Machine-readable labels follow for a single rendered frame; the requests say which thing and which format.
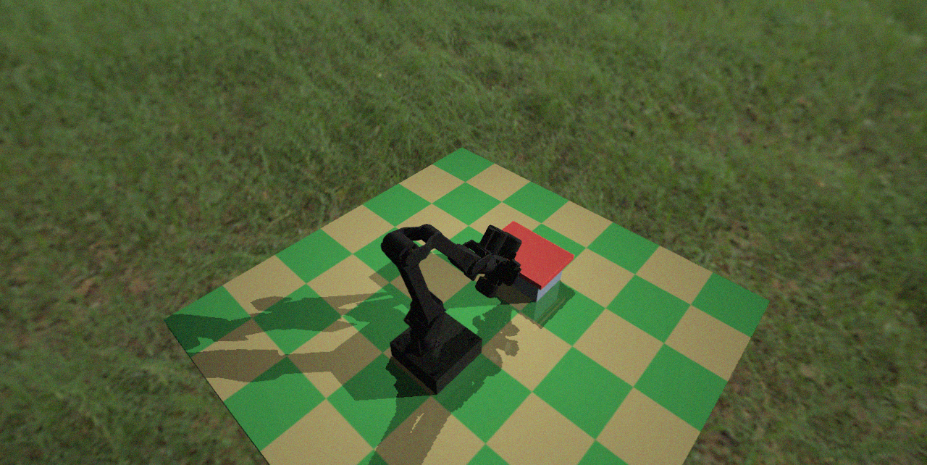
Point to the red rectangular lid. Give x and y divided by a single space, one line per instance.
541 260

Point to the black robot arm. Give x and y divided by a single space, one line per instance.
426 315

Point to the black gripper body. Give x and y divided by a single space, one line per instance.
511 244

